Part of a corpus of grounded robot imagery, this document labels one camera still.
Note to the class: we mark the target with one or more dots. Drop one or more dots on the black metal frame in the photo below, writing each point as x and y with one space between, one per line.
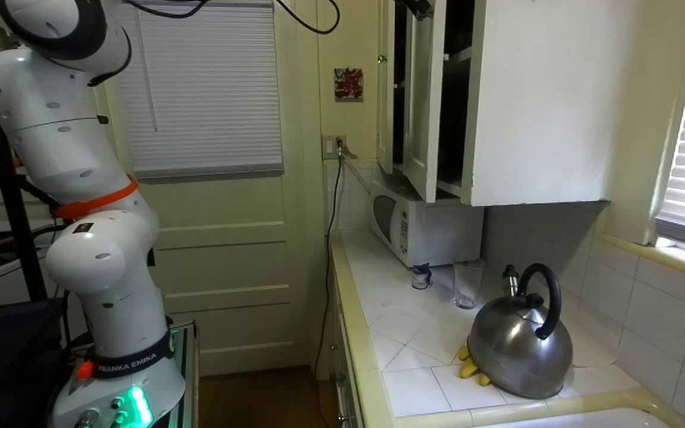
10 197

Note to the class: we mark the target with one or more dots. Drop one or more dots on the cream cabinet door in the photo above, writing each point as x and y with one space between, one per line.
425 103
386 87

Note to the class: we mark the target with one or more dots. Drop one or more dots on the small red wall picture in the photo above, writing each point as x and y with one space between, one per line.
349 84

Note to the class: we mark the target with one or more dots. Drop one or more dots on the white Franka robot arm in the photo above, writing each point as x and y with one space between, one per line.
96 252

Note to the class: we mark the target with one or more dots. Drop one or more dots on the dark equipment box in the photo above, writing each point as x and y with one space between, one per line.
1 364

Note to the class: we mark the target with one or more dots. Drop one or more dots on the cream counter base cabinet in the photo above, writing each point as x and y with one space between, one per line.
351 357

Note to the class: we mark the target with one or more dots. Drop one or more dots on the yellow sponge cloth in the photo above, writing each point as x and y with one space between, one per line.
469 367

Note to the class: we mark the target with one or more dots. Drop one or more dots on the clear drinking glass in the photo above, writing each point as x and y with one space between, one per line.
467 286

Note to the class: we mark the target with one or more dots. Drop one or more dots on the cream wall cabinet body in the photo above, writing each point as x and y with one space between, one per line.
549 103

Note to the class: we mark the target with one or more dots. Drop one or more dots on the cream panel door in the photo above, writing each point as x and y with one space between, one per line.
231 269

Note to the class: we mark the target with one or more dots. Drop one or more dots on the small dark cup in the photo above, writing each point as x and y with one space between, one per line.
420 276

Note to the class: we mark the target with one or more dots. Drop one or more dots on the white microwave oven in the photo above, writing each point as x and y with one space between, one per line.
426 228

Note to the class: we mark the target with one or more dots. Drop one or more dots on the wall outlet with plug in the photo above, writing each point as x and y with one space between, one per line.
335 149

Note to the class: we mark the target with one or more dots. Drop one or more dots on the white door blind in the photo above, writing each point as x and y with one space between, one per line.
200 87

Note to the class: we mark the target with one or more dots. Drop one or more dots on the robot mounting stand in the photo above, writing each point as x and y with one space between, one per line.
187 371

